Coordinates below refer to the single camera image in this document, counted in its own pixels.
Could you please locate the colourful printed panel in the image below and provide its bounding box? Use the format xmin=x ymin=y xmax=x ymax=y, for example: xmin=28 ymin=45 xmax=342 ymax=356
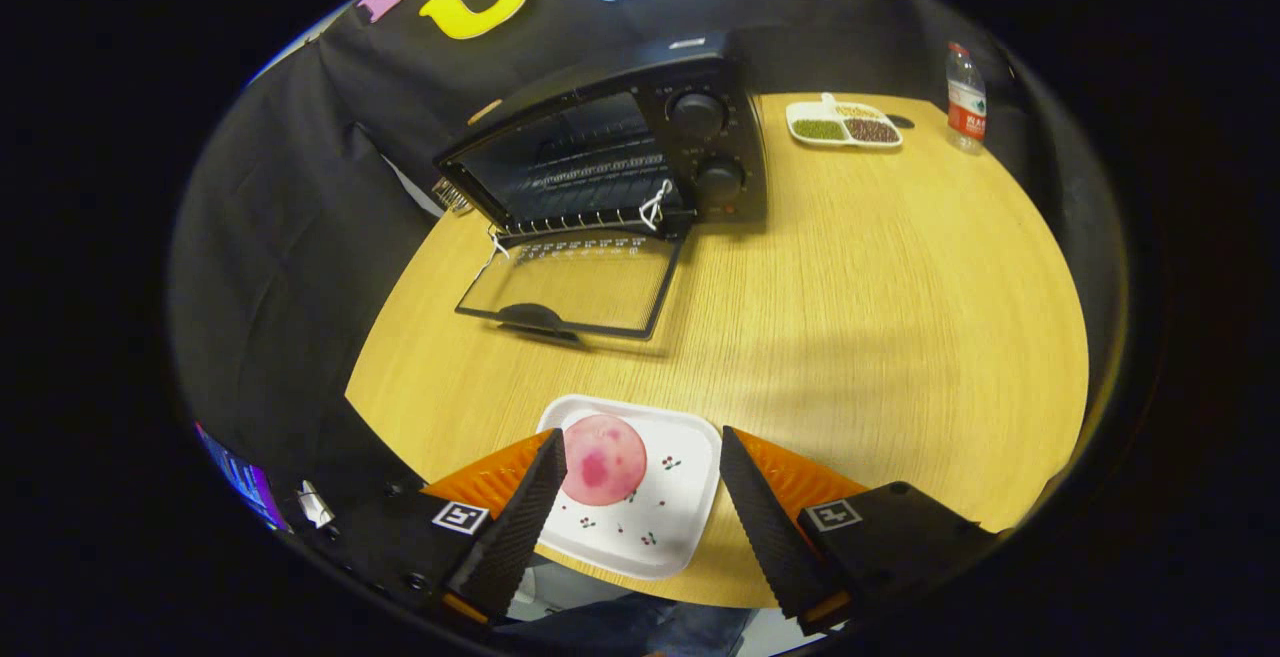
xmin=195 ymin=422 xmax=291 ymax=535

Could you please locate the small white object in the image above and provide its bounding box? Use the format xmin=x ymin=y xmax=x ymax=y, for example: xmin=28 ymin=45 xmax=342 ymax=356
xmin=297 ymin=480 xmax=336 ymax=530

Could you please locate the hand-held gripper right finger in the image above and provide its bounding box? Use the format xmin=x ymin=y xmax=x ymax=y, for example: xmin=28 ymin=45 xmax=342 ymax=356
xmin=718 ymin=425 xmax=1006 ymax=638

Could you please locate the clear plastic water bottle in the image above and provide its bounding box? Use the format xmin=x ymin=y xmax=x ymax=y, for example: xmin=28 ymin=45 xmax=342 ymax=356
xmin=945 ymin=41 xmax=989 ymax=155

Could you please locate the black toaster oven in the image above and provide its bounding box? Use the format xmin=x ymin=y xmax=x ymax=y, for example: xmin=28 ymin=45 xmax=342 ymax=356
xmin=433 ymin=32 xmax=771 ymax=346

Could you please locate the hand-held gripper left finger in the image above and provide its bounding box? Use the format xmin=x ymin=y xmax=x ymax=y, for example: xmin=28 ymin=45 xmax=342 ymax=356
xmin=300 ymin=427 xmax=569 ymax=628

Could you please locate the white square plate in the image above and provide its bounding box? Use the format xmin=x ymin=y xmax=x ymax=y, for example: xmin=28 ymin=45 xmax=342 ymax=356
xmin=535 ymin=394 xmax=723 ymax=581

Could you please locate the white divided bean dish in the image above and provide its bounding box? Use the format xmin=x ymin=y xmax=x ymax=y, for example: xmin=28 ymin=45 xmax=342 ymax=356
xmin=785 ymin=92 xmax=904 ymax=150

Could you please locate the pink round bun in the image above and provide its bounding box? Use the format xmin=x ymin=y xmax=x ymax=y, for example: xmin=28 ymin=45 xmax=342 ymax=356
xmin=560 ymin=414 xmax=649 ymax=507

